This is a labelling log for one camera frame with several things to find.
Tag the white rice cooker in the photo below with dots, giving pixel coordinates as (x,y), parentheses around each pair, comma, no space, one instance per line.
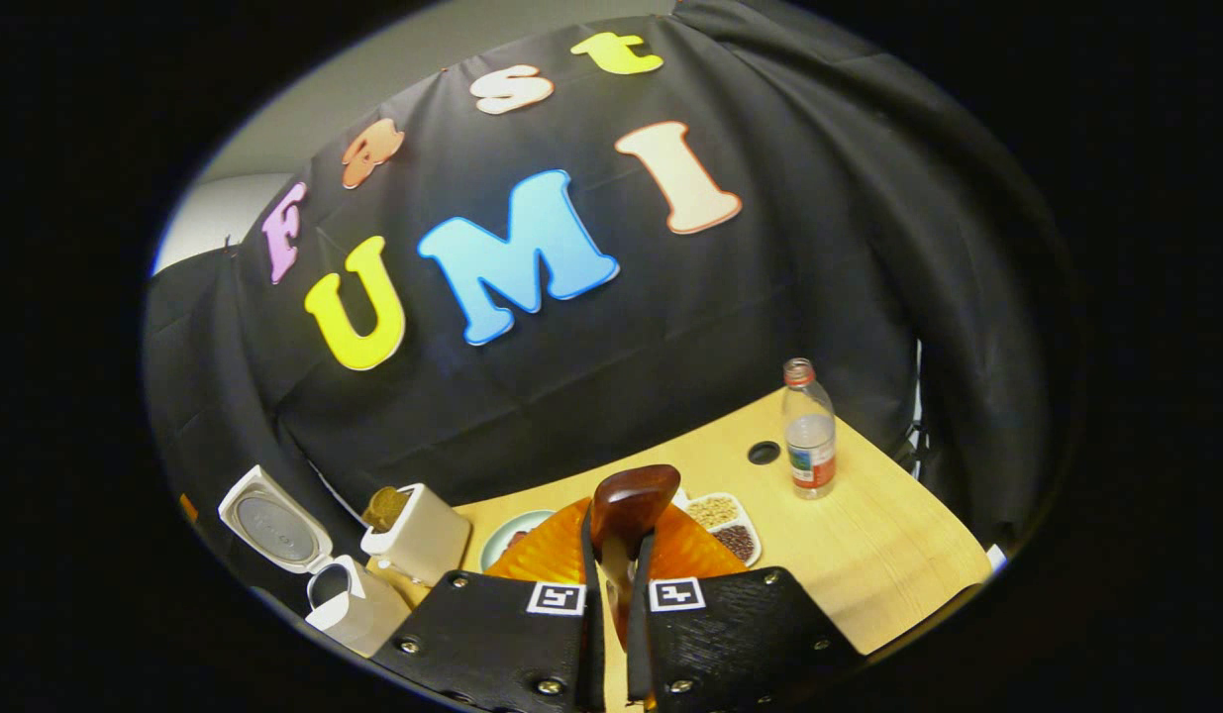
(274,525)

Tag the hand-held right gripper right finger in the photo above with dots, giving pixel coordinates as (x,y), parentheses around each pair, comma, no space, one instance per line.
(740,634)

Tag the brown wooden spoon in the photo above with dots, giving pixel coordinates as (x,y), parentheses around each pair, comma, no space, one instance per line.
(631,505)

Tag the white object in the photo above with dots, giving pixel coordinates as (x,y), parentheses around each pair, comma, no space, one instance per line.
(997,558)

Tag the clear plastic water bottle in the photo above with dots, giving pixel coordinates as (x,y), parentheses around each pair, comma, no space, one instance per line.
(811,446)

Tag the yellow soybeans heap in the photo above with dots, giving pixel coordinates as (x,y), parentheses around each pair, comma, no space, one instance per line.
(712,512)

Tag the brown toast slice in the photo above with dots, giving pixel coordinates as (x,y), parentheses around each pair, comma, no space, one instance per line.
(385,508)

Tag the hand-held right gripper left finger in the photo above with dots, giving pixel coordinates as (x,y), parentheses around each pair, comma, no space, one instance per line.
(492,644)

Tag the black table grommet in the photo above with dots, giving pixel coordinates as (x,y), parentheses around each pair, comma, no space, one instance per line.
(764,453)

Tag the pale green plate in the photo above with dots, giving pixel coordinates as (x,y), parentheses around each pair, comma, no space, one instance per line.
(502,535)

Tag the white toaster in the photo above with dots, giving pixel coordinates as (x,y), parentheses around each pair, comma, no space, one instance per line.
(428,540)

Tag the white divided dish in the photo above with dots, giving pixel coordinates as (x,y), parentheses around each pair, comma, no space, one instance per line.
(745,515)

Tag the dark red beans heap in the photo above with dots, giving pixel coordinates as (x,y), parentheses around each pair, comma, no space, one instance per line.
(736,542)

